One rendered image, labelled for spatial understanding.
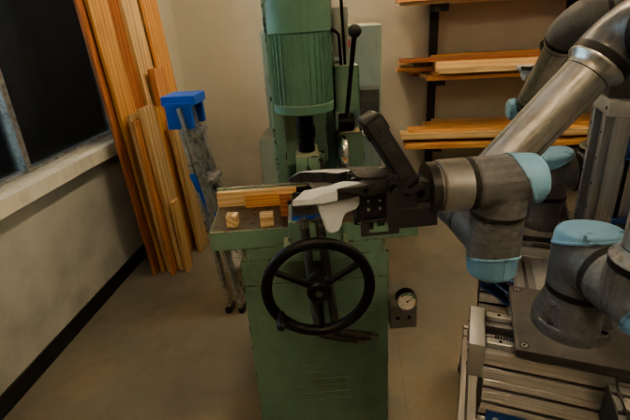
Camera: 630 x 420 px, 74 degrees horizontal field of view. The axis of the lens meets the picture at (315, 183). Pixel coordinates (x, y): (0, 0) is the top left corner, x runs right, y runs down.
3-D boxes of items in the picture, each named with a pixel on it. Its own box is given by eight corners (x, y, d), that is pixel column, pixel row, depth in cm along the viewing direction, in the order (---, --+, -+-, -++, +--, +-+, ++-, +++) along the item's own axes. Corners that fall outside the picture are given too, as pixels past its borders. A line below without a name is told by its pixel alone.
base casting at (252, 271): (242, 287, 126) (238, 261, 122) (256, 208, 179) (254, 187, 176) (390, 276, 127) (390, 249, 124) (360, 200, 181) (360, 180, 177)
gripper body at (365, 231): (356, 238, 56) (444, 229, 57) (353, 174, 54) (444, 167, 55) (347, 220, 63) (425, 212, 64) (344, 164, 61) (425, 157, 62)
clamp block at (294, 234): (289, 253, 111) (286, 223, 108) (289, 230, 124) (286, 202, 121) (344, 248, 112) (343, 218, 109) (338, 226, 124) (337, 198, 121)
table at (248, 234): (203, 270, 112) (201, 250, 110) (221, 219, 140) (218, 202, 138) (428, 252, 114) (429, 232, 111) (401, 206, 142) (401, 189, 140)
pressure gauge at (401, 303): (396, 316, 125) (397, 293, 122) (393, 308, 128) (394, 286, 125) (417, 315, 125) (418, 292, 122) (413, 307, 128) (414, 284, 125)
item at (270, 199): (246, 208, 133) (244, 196, 132) (247, 205, 135) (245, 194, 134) (432, 194, 135) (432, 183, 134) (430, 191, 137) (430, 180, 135)
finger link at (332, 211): (308, 246, 50) (366, 226, 55) (305, 197, 48) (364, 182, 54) (294, 239, 52) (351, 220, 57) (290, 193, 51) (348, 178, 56)
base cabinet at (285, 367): (264, 454, 151) (241, 288, 125) (271, 339, 205) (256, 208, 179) (388, 442, 152) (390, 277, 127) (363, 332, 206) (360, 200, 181)
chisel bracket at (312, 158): (297, 184, 127) (295, 157, 124) (297, 169, 140) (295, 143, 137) (322, 182, 127) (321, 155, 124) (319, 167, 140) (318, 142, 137)
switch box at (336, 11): (331, 57, 145) (329, 7, 139) (328, 55, 154) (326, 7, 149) (349, 56, 145) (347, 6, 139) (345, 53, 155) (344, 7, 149)
